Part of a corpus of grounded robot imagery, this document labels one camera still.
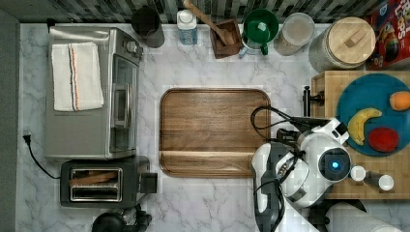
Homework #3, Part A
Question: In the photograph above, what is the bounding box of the black toaster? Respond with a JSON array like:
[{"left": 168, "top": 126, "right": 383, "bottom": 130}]
[{"left": 60, "top": 156, "right": 158, "bottom": 209}]

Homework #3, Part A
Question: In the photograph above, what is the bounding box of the orange fruit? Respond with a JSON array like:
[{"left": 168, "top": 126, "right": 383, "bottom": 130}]
[{"left": 390, "top": 91, "right": 410, "bottom": 111}]

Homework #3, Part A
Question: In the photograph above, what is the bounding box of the black drawer handle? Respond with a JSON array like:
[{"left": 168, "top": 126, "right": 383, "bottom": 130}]
[{"left": 303, "top": 86, "right": 325, "bottom": 117}]

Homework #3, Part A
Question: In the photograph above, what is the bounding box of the white salt shaker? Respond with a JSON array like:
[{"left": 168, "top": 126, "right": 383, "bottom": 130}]
[{"left": 349, "top": 165, "right": 366, "bottom": 182}]

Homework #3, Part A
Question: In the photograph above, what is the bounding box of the red cereal box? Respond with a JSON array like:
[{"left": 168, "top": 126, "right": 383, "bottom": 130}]
[{"left": 366, "top": 0, "right": 410, "bottom": 71}]

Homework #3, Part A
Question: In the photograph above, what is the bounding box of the wooden cutting board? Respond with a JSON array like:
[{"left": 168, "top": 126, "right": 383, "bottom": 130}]
[{"left": 159, "top": 88, "right": 271, "bottom": 178}]

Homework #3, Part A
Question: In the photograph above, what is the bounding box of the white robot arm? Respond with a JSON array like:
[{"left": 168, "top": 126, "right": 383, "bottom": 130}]
[{"left": 251, "top": 118, "right": 351, "bottom": 232}]

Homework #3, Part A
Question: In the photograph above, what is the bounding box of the wooden drawer cabinet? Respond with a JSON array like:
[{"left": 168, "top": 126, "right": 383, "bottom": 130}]
[{"left": 311, "top": 71, "right": 410, "bottom": 200}]

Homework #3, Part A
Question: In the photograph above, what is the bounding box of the yellow banana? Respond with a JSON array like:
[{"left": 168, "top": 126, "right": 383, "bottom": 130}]
[{"left": 347, "top": 107, "right": 382, "bottom": 146}]

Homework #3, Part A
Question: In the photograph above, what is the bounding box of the black power cord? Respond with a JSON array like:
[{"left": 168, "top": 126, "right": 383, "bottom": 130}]
[{"left": 22, "top": 131, "right": 62, "bottom": 180}]

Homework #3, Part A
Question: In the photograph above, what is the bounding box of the red apple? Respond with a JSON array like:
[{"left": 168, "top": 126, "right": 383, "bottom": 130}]
[{"left": 367, "top": 128, "right": 399, "bottom": 153}]

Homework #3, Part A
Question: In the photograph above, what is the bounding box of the wooden spatula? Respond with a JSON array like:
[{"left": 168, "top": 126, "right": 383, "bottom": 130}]
[{"left": 183, "top": 0, "right": 235, "bottom": 45}]

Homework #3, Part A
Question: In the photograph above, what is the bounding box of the wooden utensil holder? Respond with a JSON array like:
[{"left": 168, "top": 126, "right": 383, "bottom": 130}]
[{"left": 210, "top": 17, "right": 244, "bottom": 60}]

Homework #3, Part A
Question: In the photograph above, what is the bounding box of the clear jar with grains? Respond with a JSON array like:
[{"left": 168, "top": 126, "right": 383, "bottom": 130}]
[{"left": 274, "top": 13, "right": 315, "bottom": 56}]

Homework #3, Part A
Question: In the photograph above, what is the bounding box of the silver toaster oven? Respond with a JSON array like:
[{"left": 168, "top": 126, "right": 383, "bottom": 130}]
[{"left": 44, "top": 26, "right": 142, "bottom": 160}]

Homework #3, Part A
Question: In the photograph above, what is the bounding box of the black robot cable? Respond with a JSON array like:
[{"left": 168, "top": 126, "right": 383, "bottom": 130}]
[{"left": 249, "top": 105, "right": 330, "bottom": 232}]

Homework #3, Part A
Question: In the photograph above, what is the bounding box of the black cup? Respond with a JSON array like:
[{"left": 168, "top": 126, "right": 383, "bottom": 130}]
[{"left": 132, "top": 7, "right": 164, "bottom": 48}]

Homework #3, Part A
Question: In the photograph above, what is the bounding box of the glass jar wooden lid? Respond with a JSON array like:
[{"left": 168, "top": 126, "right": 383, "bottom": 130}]
[{"left": 308, "top": 16, "right": 376, "bottom": 73}]

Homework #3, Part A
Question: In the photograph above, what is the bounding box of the green mug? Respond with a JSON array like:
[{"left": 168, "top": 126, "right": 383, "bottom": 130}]
[{"left": 242, "top": 9, "right": 278, "bottom": 55}]

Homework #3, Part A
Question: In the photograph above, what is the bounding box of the white blue mug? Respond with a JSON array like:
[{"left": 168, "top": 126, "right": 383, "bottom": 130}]
[{"left": 239, "top": 34, "right": 262, "bottom": 58}]

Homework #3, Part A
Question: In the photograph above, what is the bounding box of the white striped towel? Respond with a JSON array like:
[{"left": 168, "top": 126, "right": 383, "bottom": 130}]
[{"left": 51, "top": 42, "right": 104, "bottom": 111}]

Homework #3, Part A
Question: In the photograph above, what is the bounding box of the dark pepper shaker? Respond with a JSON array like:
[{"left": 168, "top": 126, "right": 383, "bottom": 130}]
[{"left": 364, "top": 171, "right": 395, "bottom": 191}]

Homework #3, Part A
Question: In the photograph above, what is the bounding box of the blue plate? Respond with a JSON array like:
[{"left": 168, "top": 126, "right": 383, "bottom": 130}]
[{"left": 336, "top": 73, "right": 410, "bottom": 157}]

